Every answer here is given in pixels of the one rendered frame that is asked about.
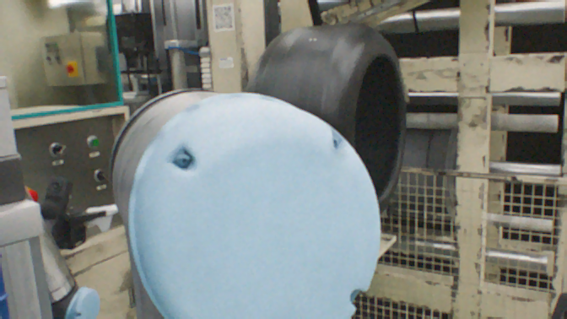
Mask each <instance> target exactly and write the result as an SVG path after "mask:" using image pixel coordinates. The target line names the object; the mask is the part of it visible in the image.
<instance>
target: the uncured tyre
mask: <svg viewBox="0 0 567 319"><path fill-rule="evenodd" d="M311 37H319V39H318V40H317V42H306V41H307V40H308V39H309V38H311ZM246 94H254V95H264V96H267V97H272V98H274V99H277V100H281V101H283V102H286V103H289V104H291V105H293V106H294V108H296V109H299V110H301V111H304V112H307V113H309V114H311V115H313V116H316V117H318V118H319V119H321V121H322V122H325V123H326V124H328V125H329V126H330V127H332V128H333V129H334V130H335V131H337V132H339V134H340V135H341V136H342V137H343V138H344V139H345V140H346V141H347V142H348V144H349V145H350V146H352V148H353V149H354V151H355V152H356V154H357V155H358V156H359V158H360V159H361V162H362V164H363V165H364V166H365V168H366V170H367V171H368V173H369V177H370V179H371V182H372V185H373V187H374V190H375V196H376V200H377V205H378V209H379V215H381V214H382V213H383V212H384V211H385V210H386V208H387V206H388V204H389V203H390V201H391V199H392V195H393V193H395V191H396V187H397V183H398V180H399V176H400V172H401V168H402V159H403V153H404V146H405V137H406V98H405V89H404V82H403V77H402V70H401V66H400V63H399V61H398V57H397V56H396V53H395V52H394V50H393V48H392V45H391V44H390V43H389V42H388V41H387V40H386V39H385V38H384V37H382V36H381V35H380V34H379V33H378V32H377V31H376V29H374V28H373V27H371V26H368V25H364V24H357V23H350V24H330V25H319V26H308V27H299V28H294V29H292V30H289V31H286V32H283V33H282V34H281V35H280V36H278V37H277V38H276V39H274V40H273V41H272V42H271V44H269V45H268V46H267V48H266V50H265V51H264V52H263V54H262V56H261V57H260V59H259V61H258V62H256V65H255V67H254V68H253V70H252V72H251V76H250V79H249V82H248V85H247V87H246Z"/></svg>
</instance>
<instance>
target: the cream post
mask: <svg viewBox="0 0 567 319"><path fill-rule="evenodd" d="M231 3H233V11H234V25H235V29H234V30H221V31H216V32H213V30H214V22H213V9H212V6H217V5H224V4H231ZM207 12H208V35H209V48H210V59H211V71H212V83H213V92H217V93H220V94H225V95H227V94H245V93H246V87H247V85H248V82H249V79H250V76H251V72H252V70H253V68H254V67H255V65H256V64H257V62H258V61H259V59H260V57H261V56H262V54H263V52H264V51H265V32H264V15H263V0H207ZM220 57H233V64H234V67H233V68H220V61H219V58H220Z"/></svg>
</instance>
